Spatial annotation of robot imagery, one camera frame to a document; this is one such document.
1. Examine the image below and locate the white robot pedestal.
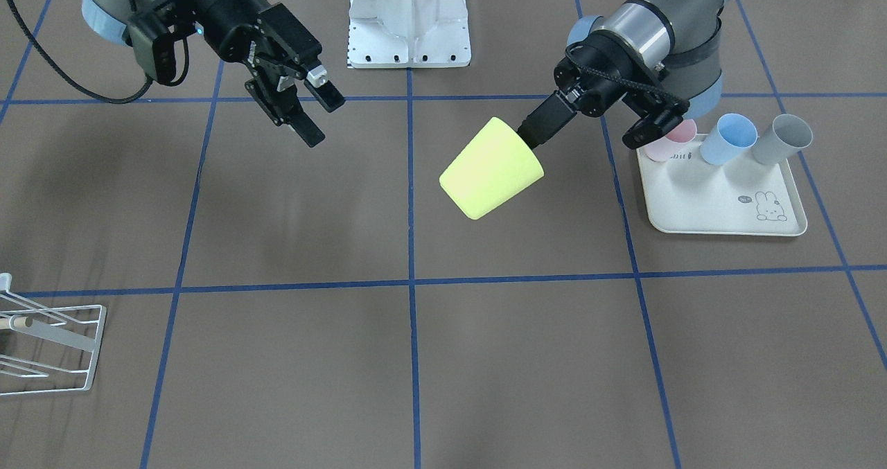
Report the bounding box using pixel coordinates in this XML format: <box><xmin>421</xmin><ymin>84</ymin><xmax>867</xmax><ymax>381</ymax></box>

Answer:
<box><xmin>346</xmin><ymin>0</ymin><xmax>472</xmax><ymax>69</ymax></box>

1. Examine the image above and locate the pink plastic cup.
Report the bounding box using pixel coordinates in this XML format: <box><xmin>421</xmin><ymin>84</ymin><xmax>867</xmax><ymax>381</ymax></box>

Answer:
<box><xmin>642</xmin><ymin>119</ymin><xmax>697</xmax><ymax>162</ymax></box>

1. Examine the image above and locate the white wire cup rack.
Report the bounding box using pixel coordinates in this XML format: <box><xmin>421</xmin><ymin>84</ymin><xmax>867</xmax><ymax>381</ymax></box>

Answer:
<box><xmin>1</xmin><ymin>273</ymin><xmax>108</xmax><ymax>396</ymax></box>

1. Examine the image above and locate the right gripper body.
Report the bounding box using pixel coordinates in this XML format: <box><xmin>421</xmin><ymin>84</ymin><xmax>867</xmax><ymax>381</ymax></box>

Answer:
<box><xmin>127</xmin><ymin>0</ymin><xmax>322</xmax><ymax>86</ymax></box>

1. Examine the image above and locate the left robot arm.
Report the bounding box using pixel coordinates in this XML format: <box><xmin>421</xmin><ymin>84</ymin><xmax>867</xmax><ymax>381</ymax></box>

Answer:
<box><xmin>517</xmin><ymin>0</ymin><xmax>732</xmax><ymax>149</ymax></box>

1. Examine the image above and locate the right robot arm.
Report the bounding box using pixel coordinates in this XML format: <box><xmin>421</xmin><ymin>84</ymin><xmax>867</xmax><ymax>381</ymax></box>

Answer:
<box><xmin>6</xmin><ymin>0</ymin><xmax>345</xmax><ymax>147</ymax></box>

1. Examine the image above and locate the grey plastic cup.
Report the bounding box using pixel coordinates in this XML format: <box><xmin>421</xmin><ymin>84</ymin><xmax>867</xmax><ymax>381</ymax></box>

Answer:
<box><xmin>751</xmin><ymin>114</ymin><xmax>814</xmax><ymax>166</ymax></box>

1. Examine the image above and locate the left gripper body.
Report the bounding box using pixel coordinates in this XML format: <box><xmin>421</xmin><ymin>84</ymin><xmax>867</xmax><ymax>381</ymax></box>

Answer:
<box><xmin>554</xmin><ymin>31</ymin><xmax>690</xmax><ymax>119</ymax></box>

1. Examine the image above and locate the white plastic tray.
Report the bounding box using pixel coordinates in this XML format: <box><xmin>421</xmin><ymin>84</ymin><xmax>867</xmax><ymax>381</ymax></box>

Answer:
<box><xmin>637</xmin><ymin>134</ymin><xmax>808</xmax><ymax>238</ymax></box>

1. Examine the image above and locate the yellow plastic cup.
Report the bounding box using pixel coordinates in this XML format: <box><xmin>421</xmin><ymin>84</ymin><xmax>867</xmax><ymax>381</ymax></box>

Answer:
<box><xmin>439</xmin><ymin>116</ymin><xmax>544</xmax><ymax>220</ymax></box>

